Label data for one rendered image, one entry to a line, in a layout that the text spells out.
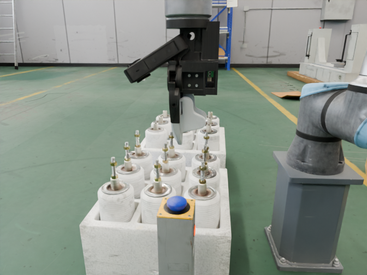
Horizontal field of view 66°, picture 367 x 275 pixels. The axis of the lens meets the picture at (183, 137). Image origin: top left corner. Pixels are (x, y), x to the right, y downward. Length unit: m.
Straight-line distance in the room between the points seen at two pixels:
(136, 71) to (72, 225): 0.77
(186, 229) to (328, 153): 0.43
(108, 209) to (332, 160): 0.59
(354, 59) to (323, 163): 3.19
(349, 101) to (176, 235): 0.46
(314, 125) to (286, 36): 6.64
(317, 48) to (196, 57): 4.81
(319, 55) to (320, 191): 4.41
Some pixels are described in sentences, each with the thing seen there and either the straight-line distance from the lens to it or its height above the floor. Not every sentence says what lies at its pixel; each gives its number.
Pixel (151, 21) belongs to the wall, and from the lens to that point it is 7.21.
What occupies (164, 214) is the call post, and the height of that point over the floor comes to 0.31.
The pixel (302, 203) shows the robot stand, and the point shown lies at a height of 0.22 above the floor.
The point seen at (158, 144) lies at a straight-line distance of 1.26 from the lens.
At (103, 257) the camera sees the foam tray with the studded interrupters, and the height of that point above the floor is 0.08.
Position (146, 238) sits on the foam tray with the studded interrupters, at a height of 0.16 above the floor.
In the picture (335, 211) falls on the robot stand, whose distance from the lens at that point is 0.89.
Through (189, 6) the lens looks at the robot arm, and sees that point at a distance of 0.46.
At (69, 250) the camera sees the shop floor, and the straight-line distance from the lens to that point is 1.04.
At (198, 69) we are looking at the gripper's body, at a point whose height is 0.59.
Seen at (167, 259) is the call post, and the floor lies 0.21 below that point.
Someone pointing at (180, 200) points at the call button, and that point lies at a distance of 0.58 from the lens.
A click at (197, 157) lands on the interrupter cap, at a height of 0.25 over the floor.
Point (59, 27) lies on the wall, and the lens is 7.85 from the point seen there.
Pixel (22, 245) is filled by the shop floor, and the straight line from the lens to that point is 1.12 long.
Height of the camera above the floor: 0.63
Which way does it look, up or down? 19 degrees down
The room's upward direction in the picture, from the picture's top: straight up
